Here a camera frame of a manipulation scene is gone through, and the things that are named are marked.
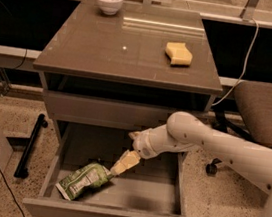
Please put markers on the white ceramic bowl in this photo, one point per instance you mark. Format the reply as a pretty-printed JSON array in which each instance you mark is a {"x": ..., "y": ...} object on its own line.
[{"x": 109, "y": 7}]

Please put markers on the black metal bar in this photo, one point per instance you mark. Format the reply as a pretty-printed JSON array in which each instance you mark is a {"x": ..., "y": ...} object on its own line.
[{"x": 21, "y": 170}]

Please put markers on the brown office chair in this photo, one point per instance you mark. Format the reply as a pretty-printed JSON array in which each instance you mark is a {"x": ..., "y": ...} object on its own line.
[{"x": 267, "y": 108}]

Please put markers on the grey drawer cabinet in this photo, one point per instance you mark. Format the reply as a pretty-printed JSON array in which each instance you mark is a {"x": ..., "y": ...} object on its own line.
[{"x": 122, "y": 57}]

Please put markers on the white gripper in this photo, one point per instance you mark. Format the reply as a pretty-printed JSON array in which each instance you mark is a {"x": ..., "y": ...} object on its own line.
[{"x": 143, "y": 146}]

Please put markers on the open grey middle drawer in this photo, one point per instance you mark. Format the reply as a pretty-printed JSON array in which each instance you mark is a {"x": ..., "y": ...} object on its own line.
[{"x": 153, "y": 188}]

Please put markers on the green jalapeno chip bag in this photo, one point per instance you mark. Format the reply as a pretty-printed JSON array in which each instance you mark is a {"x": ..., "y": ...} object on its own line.
[{"x": 93, "y": 175}]

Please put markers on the yellow sponge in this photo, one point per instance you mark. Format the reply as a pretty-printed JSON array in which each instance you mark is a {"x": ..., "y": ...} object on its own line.
[{"x": 178, "y": 53}]

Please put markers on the closed grey top drawer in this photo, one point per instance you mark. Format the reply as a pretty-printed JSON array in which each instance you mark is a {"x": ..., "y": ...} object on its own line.
[{"x": 104, "y": 112}]

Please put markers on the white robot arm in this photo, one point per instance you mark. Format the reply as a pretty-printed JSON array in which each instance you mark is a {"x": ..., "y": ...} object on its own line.
[{"x": 182, "y": 130}]

